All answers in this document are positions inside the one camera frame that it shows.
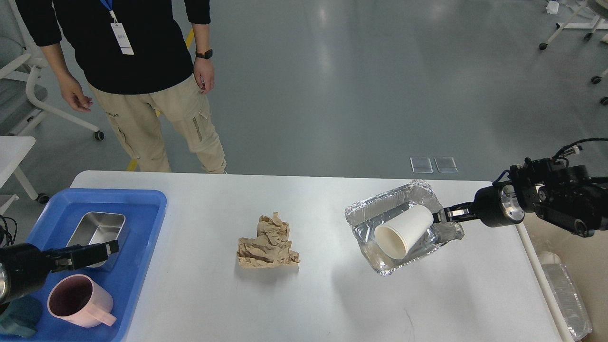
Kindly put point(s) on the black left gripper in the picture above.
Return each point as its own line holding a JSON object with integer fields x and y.
{"x": 24, "y": 267}

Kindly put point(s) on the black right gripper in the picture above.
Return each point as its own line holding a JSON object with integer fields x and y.
{"x": 495, "y": 206}

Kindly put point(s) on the stainless steel rectangular container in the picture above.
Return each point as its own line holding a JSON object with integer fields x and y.
{"x": 99, "y": 227}

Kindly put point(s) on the pink ribbed mug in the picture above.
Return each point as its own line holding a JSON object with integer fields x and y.
{"x": 81, "y": 301}

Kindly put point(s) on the white paper cup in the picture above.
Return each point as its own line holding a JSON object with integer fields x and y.
{"x": 397, "y": 236}

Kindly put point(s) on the aluminium foil tray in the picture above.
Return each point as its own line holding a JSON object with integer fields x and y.
{"x": 365, "y": 215}

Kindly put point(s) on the brown paper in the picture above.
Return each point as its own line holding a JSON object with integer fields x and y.
{"x": 271, "y": 247}

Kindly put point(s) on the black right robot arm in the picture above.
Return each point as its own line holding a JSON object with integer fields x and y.
{"x": 559, "y": 193}

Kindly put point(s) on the clear floor plate right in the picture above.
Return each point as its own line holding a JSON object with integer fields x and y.
{"x": 446, "y": 164}

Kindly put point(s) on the clear floor plate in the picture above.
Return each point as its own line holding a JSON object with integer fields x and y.
{"x": 421, "y": 165}
{"x": 446, "y": 164}

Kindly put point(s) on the clear floor plate left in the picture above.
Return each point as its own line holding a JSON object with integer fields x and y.
{"x": 421, "y": 165}

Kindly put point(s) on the teal mug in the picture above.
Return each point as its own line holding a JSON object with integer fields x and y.
{"x": 20, "y": 317}

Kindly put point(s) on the blue plastic tray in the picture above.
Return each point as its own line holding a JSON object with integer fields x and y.
{"x": 144, "y": 212}

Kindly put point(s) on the white side table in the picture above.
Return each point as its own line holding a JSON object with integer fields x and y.
{"x": 13, "y": 150}

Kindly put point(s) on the beige plastic bin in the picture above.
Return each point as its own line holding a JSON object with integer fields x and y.
{"x": 587, "y": 262}

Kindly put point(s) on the person in black shirt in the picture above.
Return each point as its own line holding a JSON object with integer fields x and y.
{"x": 136, "y": 62}

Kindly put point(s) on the white wheeled furniture frame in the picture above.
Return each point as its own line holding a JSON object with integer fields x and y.
{"x": 600, "y": 10}

